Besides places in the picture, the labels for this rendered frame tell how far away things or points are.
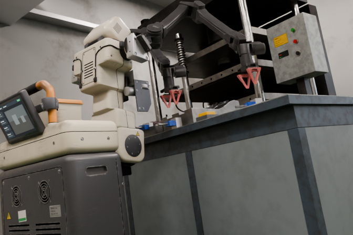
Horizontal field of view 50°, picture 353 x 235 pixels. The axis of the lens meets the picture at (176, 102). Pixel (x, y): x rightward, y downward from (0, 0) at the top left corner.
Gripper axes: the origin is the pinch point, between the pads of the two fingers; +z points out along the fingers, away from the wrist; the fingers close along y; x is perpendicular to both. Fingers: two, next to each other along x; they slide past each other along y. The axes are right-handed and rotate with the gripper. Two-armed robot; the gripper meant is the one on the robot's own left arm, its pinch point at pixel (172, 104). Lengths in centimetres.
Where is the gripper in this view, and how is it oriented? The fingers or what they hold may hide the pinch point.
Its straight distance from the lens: 199.9
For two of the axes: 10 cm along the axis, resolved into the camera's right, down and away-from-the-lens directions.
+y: -5.3, 2.4, 8.1
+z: 1.5, 9.7, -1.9
